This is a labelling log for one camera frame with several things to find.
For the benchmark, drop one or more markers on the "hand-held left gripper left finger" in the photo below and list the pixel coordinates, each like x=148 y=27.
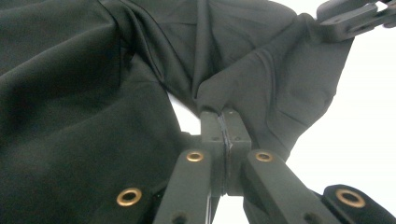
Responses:
x=216 y=143

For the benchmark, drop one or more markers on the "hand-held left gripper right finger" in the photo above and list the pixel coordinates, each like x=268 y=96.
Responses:
x=236 y=140

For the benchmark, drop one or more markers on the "black shorts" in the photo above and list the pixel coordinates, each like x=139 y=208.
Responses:
x=77 y=93

